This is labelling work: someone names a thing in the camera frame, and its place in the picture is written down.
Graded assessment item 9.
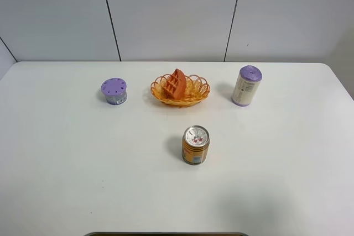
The purple white cylindrical roll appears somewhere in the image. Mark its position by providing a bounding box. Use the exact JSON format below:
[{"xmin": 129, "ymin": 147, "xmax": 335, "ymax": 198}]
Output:
[{"xmin": 232, "ymin": 65, "xmax": 263, "ymax": 107}]

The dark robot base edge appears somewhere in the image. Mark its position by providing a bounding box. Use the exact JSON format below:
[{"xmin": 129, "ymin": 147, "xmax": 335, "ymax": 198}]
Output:
[{"xmin": 84, "ymin": 232, "xmax": 248, "ymax": 236}]

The orange drink can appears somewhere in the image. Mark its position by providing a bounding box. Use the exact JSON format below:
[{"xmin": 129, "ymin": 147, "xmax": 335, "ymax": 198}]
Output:
[{"xmin": 182, "ymin": 125, "xmax": 210, "ymax": 165}]

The purple air freshener jar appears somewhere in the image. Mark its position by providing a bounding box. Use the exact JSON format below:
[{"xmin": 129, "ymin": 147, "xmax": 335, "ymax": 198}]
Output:
[{"xmin": 101, "ymin": 77, "xmax": 127, "ymax": 105}]

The orange woven basket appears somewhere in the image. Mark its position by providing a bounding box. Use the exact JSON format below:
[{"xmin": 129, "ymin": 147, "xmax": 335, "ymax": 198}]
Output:
[{"xmin": 150, "ymin": 74, "xmax": 210, "ymax": 107}]

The brown waffle bread piece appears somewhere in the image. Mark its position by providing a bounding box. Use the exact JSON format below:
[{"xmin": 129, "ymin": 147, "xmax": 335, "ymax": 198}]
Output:
[{"xmin": 163, "ymin": 69, "xmax": 186, "ymax": 100}]

